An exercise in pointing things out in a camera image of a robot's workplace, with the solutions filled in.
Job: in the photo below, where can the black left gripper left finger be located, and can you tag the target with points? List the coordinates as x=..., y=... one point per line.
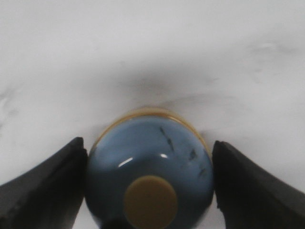
x=48, y=196

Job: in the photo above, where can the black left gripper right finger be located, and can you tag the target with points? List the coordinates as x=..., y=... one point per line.
x=251, y=198

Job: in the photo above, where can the blue call bell cream base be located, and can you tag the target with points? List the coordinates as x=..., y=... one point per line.
x=150, y=169

